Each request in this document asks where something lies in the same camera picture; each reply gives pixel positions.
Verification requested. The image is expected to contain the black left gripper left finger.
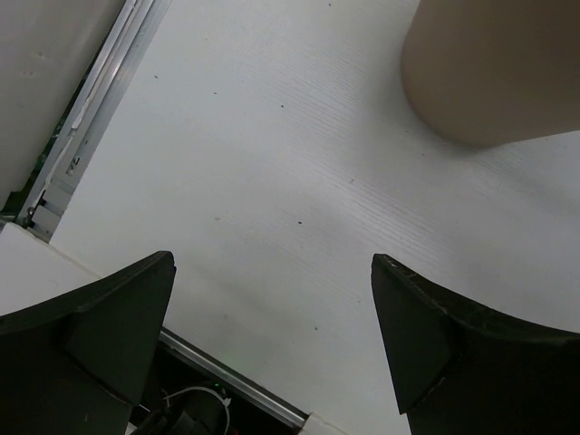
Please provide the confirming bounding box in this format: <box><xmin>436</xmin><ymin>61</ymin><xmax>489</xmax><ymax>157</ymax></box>
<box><xmin>1</xmin><ymin>251</ymin><xmax>176</xmax><ymax>434</ymax></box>

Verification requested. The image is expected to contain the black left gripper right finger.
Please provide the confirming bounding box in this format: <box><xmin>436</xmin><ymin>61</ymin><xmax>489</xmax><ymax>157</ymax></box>
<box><xmin>372</xmin><ymin>254</ymin><xmax>579</xmax><ymax>434</ymax></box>

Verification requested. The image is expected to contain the brown cylindrical paper bin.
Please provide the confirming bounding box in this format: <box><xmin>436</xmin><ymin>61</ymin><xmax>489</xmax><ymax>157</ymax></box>
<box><xmin>401</xmin><ymin>1</ymin><xmax>579</xmax><ymax>147</ymax></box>

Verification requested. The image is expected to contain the left aluminium table rail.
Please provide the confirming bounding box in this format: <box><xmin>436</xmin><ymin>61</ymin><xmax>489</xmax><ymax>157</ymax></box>
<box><xmin>1</xmin><ymin>1</ymin><xmax>169</xmax><ymax>240</ymax></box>

